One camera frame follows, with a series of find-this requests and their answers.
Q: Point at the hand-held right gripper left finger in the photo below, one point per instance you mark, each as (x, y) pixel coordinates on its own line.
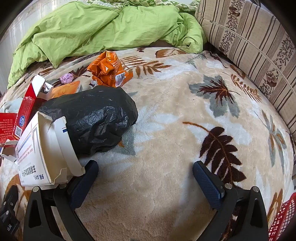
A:
(83, 183)

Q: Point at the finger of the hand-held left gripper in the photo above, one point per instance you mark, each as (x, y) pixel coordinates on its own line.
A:
(10, 197)

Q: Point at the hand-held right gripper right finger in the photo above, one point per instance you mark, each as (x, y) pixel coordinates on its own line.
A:
(208, 183)

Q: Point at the white and blue medicine box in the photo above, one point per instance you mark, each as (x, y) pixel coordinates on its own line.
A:
(34, 157)

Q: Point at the black plastic bag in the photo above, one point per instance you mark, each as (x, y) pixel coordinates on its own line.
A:
(97, 115)

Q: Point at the red plastic basket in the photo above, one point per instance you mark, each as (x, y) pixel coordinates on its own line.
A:
(284, 220)

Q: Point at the red box with blue emblem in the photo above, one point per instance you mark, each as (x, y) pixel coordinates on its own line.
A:
(25, 111)

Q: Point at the orange medicine box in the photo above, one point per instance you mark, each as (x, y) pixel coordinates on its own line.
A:
(69, 89)

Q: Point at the pink paper ball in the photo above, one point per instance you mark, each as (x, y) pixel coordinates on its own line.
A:
(66, 78)

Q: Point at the torn red box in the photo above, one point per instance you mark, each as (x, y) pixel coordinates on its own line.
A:
(7, 127)

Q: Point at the leaf-print fleece blanket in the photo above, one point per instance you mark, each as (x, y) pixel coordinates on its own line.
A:
(173, 115)

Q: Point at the orange snack wrapper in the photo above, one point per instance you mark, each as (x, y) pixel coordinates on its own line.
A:
(108, 67)

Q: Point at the striped floral cushion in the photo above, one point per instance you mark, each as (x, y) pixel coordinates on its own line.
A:
(254, 34)

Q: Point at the green quilt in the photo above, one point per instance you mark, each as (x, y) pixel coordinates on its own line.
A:
(92, 27)

